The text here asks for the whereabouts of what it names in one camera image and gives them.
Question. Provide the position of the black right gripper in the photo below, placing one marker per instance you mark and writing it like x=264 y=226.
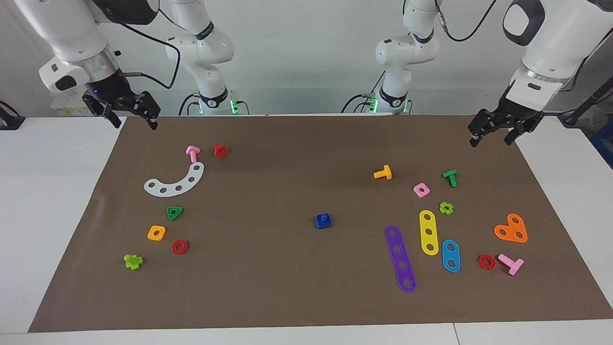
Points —
x=111 y=90

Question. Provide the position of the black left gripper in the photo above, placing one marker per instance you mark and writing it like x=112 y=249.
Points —
x=518 y=111

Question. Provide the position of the blue square plastic nut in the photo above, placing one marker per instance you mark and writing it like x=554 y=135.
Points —
x=320 y=224

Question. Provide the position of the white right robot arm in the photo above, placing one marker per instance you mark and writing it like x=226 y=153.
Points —
x=62 y=28

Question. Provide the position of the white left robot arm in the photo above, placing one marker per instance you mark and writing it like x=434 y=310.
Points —
x=550 y=43

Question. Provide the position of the white yellow labelled box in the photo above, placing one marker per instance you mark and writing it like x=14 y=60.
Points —
x=67 y=108

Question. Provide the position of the dark green plastic bolt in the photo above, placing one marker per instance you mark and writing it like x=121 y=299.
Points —
x=451 y=178

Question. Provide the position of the black stand pole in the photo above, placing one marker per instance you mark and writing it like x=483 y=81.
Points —
x=586 y=103

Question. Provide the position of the pink plastic bolt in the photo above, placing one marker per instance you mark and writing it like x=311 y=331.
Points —
x=513 y=265
x=193 y=154

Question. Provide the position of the white curved perforated plate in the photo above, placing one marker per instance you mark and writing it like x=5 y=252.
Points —
x=171 y=189

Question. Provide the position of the blue crate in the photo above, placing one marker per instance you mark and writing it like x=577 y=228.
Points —
x=604 y=143

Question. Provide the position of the pink square plastic nut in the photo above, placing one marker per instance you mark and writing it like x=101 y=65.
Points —
x=426 y=187

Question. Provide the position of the lime green cross nut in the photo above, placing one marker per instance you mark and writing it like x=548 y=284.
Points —
x=442 y=207

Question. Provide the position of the red plastic bolt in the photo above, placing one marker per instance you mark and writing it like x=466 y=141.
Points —
x=220 y=151

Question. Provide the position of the orange heart-shaped plate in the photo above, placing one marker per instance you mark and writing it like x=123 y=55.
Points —
x=511 y=230

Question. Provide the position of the green triangle plastic nut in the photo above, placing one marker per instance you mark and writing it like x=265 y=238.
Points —
x=169 y=210

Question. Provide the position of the yellow three-hole plate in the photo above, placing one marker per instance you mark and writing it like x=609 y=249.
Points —
x=428 y=225

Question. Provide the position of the orange plastic bolt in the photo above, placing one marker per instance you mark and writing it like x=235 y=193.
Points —
x=384 y=173

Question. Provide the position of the orange square plastic nut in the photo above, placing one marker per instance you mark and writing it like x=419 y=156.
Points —
x=163 y=235

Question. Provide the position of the red hexagon plastic nut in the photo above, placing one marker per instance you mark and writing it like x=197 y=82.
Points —
x=493 y=263
x=184 y=249

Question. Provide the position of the blue two-hole plate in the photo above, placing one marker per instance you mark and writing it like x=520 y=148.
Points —
x=450 y=256

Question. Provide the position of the lime green plastic bolt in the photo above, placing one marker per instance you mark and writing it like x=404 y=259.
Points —
x=133 y=262

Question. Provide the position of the purple four-hole plate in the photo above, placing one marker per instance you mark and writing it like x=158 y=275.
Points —
x=400 y=257

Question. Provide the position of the brown table mat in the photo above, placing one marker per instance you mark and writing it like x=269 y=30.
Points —
x=287 y=287

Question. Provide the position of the black clamp bracket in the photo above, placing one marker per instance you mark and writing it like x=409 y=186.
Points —
x=9 y=120

